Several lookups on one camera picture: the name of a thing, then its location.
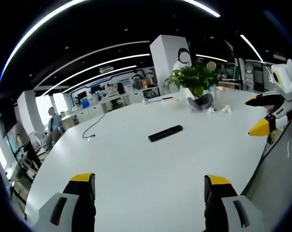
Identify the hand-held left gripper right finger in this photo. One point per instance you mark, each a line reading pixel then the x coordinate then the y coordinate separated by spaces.
pixel 223 205

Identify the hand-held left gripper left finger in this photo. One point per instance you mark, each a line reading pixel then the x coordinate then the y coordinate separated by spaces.
pixel 71 205

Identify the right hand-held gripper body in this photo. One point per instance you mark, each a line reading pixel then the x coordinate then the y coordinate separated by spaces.
pixel 287 79

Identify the black remote control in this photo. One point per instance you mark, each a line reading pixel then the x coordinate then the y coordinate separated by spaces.
pixel 165 133

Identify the crumpled white tissue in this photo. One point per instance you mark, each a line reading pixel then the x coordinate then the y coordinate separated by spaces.
pixel 226 109
pixel 212 110

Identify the clear glass jar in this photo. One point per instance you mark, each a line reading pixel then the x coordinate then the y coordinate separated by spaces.
pixel 220 95

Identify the grey plant pot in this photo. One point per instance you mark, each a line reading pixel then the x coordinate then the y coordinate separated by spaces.
pixel 200 101

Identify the green potted plant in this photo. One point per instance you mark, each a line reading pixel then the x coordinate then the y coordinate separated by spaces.
pixel 195 77

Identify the black pen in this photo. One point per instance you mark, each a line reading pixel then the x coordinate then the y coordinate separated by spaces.
pixel 167 98

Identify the white office counter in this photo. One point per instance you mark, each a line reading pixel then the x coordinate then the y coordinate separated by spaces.
pixel 104 104

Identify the white pillar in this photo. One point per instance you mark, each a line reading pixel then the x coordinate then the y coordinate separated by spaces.
pixel 166 62

